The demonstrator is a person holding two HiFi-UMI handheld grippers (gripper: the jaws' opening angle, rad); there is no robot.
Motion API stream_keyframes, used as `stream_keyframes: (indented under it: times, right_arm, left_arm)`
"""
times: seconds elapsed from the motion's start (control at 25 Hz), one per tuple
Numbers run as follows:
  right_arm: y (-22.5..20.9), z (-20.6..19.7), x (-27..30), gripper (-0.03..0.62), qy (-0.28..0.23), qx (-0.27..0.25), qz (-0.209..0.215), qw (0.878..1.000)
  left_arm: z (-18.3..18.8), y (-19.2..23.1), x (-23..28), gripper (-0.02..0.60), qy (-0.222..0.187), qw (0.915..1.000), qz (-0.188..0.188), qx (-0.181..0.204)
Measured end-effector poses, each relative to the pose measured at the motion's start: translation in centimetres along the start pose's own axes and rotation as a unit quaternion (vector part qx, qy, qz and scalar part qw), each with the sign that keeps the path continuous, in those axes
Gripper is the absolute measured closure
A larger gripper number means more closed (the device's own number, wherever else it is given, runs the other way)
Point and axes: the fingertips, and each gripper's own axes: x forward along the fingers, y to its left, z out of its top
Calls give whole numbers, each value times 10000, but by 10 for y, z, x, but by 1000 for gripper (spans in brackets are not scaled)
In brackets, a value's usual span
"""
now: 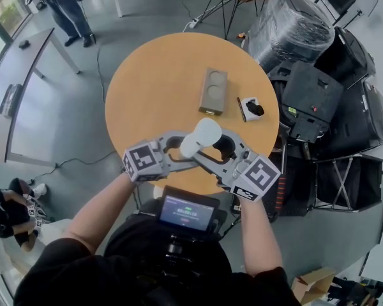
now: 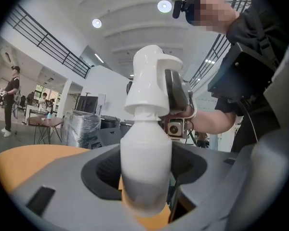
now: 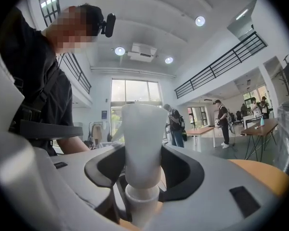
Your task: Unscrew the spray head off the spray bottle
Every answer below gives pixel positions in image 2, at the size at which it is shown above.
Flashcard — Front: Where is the black head-mounted camera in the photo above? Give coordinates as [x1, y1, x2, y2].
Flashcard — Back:
[171, 0, 196, 25]

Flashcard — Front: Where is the plastic-wrapped black equipment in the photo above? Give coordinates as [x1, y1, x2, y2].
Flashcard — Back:
[62, 109, 102, 150]

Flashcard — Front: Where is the person's face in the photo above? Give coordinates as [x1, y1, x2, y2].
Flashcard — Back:
[190, 0, 240, 35]

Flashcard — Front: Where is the black screen recorder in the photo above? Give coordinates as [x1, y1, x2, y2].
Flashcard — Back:
[207, 42, 279, 106]

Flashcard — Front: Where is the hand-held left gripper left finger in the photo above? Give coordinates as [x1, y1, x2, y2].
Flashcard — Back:
[9, 143, 145, 231]

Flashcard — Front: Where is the brown table with wire legs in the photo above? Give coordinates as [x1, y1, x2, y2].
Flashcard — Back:
[26, 115, 65, 146]

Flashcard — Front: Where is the person's right forearm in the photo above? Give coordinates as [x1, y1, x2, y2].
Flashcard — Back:
[194, 109, 238, 136]

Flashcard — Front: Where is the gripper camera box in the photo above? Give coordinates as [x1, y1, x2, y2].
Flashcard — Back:
[168, 118, 186, 140]

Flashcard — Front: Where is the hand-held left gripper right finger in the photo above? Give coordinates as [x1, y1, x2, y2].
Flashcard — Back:
[169, 138, 289, 230]

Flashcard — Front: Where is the person's black clothing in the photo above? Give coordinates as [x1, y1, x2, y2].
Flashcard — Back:
[208, 0, 289, 154]

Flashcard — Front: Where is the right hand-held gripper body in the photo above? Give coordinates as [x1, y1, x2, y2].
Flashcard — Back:
[180, 79, 198, 117]

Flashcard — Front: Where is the white spray bottle head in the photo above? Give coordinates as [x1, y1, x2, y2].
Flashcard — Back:
[123, 44, 184, 117]

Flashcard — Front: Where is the black hard case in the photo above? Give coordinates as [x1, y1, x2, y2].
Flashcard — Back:
[99, 115, 122, 130]
[118, 119, 136, 140]

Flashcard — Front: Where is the black monitor on stand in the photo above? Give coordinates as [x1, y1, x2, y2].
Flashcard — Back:
[76, 95, 99, 117]

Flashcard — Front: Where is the person's right hand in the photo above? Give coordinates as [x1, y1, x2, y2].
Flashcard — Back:
[169, 109, 198, 121]

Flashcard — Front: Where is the white spray bottle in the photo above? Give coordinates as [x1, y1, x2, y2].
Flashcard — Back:
[120, 105, 173, 218]

